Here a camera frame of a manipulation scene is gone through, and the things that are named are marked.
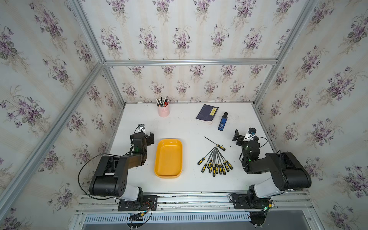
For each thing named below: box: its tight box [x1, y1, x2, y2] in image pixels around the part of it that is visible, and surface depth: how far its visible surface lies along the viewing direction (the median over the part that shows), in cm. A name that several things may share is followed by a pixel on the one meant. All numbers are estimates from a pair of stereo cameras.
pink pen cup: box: [156, 103, 171, 118], surface depth 109 cm
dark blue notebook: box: [195, 103, 219, 122], surface depth 116 cm
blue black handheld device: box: [217, 112, 229, 132], surface depth 106 cm
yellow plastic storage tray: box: [154, 138, 183, 179], surface depth 91 cm
